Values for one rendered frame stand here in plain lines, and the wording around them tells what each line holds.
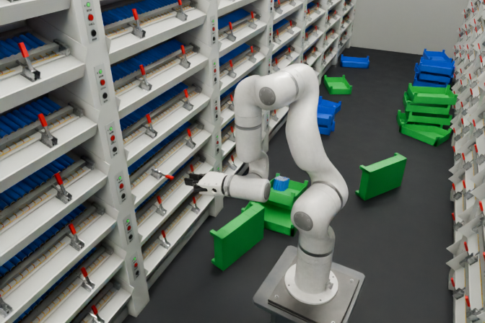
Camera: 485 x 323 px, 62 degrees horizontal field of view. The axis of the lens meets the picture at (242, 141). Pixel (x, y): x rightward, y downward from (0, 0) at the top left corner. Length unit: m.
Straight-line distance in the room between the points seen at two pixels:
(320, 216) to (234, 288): 0.81
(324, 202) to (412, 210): 1.31
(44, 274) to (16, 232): 0.19
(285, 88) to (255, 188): 0.45
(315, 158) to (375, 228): 1.15
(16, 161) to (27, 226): 0.19
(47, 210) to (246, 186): 0.63
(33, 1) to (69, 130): 0.37
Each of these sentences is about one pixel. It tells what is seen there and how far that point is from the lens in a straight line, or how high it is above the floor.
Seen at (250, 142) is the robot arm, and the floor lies 0.81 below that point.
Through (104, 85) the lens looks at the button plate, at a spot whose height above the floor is 1.01.
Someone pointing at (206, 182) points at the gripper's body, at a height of 0.60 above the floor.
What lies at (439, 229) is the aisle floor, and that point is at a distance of 2.43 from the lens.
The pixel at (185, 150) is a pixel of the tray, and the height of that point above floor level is 0.54.
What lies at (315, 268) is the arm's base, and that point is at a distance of 1.43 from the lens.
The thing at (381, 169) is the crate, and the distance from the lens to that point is 2.44.
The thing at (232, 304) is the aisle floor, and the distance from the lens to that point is 1.87.
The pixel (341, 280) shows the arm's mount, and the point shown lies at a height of 0.30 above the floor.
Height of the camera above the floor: 1.47
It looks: 30 degrees down
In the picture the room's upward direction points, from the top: straight up
